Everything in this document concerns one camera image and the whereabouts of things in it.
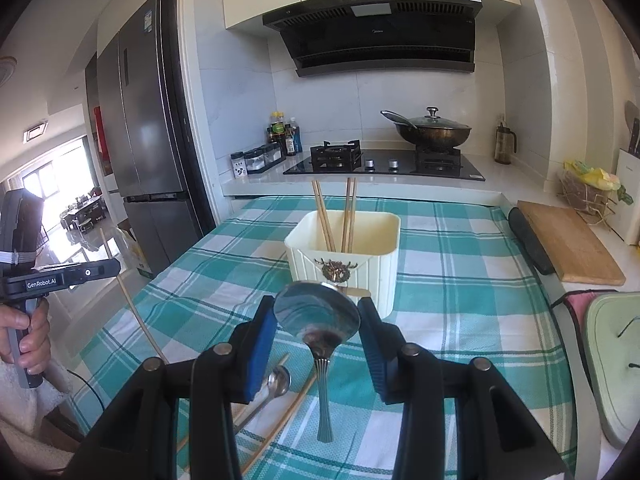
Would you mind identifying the white knife block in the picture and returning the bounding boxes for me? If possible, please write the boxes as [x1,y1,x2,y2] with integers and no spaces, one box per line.
[611,147,640,247]

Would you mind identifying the green plastic cutting board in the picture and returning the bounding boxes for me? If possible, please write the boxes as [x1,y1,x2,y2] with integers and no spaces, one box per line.
[584,289,640,450]

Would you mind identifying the ceiling air vent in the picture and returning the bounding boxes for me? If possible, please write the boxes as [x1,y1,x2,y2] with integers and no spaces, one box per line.
[22,120,50,144]

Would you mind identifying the distant dining table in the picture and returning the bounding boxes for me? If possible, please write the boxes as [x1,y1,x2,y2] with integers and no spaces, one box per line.
[59,194,109,234]

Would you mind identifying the kitchen knives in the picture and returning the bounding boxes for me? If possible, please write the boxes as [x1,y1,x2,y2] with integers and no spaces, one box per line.
[623,100,640,157]

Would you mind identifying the teal plaid tablecloth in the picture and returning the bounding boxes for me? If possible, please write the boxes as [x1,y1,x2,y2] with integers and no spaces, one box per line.
[67,195,577,480]

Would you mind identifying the condiment bottles and jars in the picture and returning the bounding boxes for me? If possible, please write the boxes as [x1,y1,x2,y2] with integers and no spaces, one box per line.
[244,142,287,173]

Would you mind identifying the person's left hand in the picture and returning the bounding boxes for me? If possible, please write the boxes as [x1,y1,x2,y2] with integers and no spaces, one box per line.
[0,304,52,377]

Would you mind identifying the glass wok lid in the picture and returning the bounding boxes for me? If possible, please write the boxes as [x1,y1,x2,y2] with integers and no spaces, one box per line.
[404,106,463,131]

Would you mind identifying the wire basket with bags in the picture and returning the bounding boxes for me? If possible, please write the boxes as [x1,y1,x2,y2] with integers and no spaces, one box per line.
[556,159,635,227]

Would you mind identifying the grey refrigerator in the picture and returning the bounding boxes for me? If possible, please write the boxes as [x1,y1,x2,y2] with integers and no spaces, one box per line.
[96,0,202,282]

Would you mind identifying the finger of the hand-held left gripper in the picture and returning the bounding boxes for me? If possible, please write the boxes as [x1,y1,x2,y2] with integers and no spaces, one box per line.
[69,258,122,290]

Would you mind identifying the pink cloth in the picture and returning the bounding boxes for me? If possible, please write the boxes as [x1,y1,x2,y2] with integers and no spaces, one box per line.
[561,290,603,343]

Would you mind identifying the brown oil bottle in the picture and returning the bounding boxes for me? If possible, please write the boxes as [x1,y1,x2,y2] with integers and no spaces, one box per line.
[494,121,516,165]

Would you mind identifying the black cable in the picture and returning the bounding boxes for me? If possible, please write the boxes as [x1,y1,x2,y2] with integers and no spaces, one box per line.
[64,369,110,413]

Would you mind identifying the dark wok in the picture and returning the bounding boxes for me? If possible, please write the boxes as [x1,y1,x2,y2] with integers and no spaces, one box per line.
[380,109,474,154]

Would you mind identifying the cream ribbed utensil holder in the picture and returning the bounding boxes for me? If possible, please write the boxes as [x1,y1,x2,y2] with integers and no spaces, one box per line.
[283,210,402,320]

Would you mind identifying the person's left forearm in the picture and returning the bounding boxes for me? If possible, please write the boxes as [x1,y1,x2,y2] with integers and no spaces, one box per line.
[0,357,75,457]

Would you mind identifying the red hanging decoration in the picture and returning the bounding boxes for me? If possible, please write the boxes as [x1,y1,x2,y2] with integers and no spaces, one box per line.
[93,105,112,177]

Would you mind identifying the cardboard box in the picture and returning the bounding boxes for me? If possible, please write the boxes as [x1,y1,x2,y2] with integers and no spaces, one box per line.
[119,226,154,282]

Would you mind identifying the yellow cap sauce bottle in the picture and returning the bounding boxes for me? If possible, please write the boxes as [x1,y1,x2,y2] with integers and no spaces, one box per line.
[269,111,286,157]

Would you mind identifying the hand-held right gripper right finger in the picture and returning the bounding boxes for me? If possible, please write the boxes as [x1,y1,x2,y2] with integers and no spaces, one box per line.
[356,297,571,480]

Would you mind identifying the black gas cooktop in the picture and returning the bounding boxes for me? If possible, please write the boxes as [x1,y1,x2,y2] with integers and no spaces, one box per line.
[282,140,487,182]

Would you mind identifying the steel spoon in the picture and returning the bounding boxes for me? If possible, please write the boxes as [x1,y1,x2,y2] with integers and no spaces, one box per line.
[234,365,292,432]
[273,280,361,444]

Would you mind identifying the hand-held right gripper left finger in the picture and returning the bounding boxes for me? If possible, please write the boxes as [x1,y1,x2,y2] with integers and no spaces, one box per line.
[62,296,279,480]

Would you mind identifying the wooden cutting board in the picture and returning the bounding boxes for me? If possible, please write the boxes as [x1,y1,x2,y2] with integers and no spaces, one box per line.
[516,200,627,287]

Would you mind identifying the black range hood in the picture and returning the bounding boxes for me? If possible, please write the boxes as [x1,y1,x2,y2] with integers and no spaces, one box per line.
[262,0,484,79]

